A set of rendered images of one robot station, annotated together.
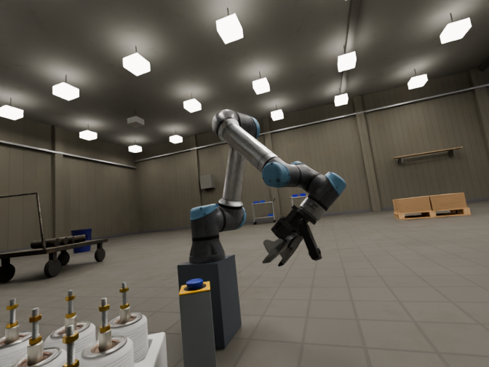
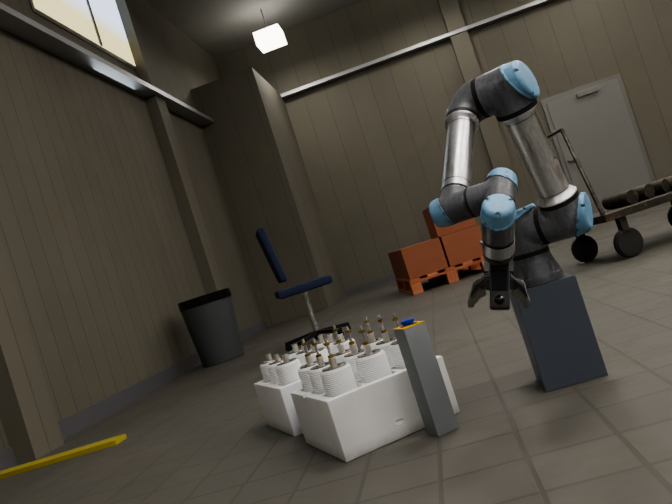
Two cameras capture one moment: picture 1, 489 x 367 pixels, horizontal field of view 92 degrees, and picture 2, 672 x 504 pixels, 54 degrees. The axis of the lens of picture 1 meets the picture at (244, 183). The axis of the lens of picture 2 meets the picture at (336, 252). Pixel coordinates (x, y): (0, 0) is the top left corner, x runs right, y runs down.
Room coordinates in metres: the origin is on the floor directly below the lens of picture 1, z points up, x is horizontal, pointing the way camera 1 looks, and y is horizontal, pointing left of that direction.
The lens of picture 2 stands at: (0.12, -1.67, 0.53)
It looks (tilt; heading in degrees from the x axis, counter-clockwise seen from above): 1 degrees up; 80
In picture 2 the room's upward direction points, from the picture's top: 18 degrees counter-clockwise
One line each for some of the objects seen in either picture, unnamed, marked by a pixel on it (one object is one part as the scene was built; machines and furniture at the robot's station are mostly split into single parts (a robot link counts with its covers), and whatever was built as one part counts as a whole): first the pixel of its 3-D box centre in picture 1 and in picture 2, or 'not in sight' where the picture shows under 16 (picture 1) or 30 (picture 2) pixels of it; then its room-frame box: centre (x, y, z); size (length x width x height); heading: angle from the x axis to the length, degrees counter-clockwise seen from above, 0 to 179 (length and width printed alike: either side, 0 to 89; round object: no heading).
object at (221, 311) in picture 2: not in sight; (213, 328); (-0.05, 4.96, 0.33); 0.55 x 0.53 x 0.67; 71
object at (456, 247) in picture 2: not in sight; (431, 246); (2.58, 5.69, 0.42); 1.53 x 1.15 x 0.84; 70
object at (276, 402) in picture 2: not in sight; (317, 390); (0.36, 0.95, 0.09); 0.39 x 0.39 x 0.18; 12
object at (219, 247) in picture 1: (206, 247); (534, 266); (1.03, 0.19, 0.35); 0.15 x 0.15 x 0.10
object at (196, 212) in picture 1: (205, 220); (524, 229); (1.03, 0.19, 0.47); 0.13 x 0.12 x 0.14; 135
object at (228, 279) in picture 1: (210, 296); (554, 329); (1.03, 0.19, 0.15); 0.18 x 0.18 x 0.30; 71
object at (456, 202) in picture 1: (426, 206); not in sight; (5.02, -3.77, 0.21); 1.20 x 0.86 x 0.42; 71
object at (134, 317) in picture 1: (125, 320); not in sight; (0.60, 0.32, 0.25); 0.08 x 0.08 x 0.01
